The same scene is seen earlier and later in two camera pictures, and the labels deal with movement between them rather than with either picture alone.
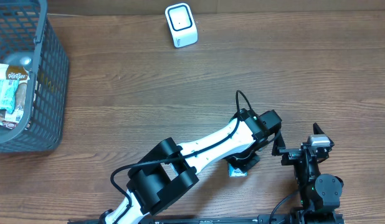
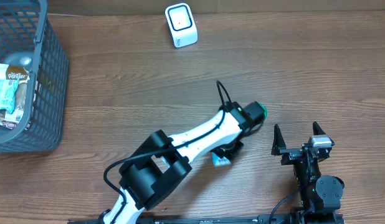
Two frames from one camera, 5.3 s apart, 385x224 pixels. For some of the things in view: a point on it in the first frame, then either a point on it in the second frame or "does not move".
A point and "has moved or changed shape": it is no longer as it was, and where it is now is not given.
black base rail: x=297 y=218 does not move
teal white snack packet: x=4 y=93 does not move
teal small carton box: x=236 y=172 has moved or changed shape
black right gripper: x=300 y=155 does not move
